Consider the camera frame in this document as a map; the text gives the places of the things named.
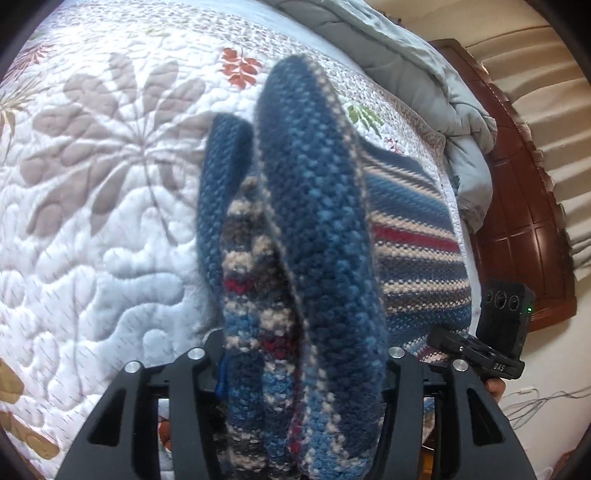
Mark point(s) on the white floral quilt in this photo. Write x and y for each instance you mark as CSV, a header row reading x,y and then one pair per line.
x,y
115,184

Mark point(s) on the grey comforter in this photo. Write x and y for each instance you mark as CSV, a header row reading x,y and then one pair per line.
x,y
434,87

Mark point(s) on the blue striped knit sweater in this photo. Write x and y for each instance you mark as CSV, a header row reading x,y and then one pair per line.
x,y
314,221

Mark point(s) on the cream pleated curtain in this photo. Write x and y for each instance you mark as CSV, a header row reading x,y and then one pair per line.
x,y
554,120

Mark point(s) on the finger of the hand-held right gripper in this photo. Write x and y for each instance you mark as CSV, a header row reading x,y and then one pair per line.
x,y
450,344

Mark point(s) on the brown wooden bed frame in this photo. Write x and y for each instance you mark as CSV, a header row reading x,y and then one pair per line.
x,y
521,212

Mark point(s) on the person's right hand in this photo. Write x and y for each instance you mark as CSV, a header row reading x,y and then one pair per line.
x,y
496,387

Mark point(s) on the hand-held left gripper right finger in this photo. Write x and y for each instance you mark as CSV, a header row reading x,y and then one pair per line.
x,y
402,385

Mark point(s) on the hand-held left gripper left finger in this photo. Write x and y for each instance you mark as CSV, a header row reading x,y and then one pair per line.
x,y
221,374

